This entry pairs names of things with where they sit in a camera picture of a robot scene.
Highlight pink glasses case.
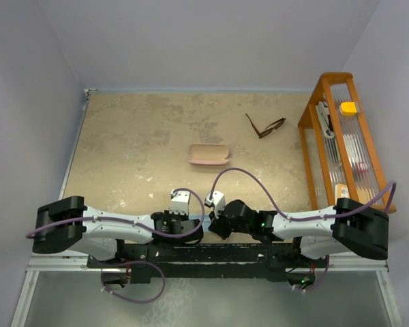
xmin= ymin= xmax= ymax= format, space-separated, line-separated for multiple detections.
xmin=189 ymin=144 xmax=229 ymax=166

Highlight brown sunglasses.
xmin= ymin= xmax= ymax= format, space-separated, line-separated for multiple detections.
xmin=245 ymin=113 xmax=286 ymax=139

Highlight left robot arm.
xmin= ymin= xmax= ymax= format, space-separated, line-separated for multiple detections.
xmin=26 ymin=190 xmax=205 ymax=267

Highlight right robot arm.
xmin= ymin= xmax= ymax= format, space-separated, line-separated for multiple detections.
xmin=205 ymin=196 xmax=389 ymax=266

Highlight orange wooden shelf rack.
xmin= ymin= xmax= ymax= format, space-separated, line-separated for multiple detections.
xmin=298 ymin=72 xmax=396 ymax=213

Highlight white stapler tool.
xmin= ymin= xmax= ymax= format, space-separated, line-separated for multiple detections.
xmin=316 ymin=101 xmax=335 ymax=140

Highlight yellow tape measure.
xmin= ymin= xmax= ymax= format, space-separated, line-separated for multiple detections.
xmin=339 ymin=102 xmax=359 ymax=116

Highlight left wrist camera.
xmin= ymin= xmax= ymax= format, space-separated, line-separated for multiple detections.
xmin=168 ymin=189 xmax=191 ymax=215

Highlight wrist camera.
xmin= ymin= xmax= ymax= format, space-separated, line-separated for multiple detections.
xmin=204 ymin=191 xmax=226 ymax=215
xmin=168 ymin=189 xmax=191 ymax=215

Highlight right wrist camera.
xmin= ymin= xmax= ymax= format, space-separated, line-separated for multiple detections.
xmin=204 ymin=191 xmax=226 ymax=215

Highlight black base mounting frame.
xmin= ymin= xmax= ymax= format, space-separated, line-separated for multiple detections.
xmin=87 ymin=238 xmax=331 ymax=284

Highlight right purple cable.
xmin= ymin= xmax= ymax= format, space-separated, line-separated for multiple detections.
xmin=209 ymin=167 xmax=398 ymax=222

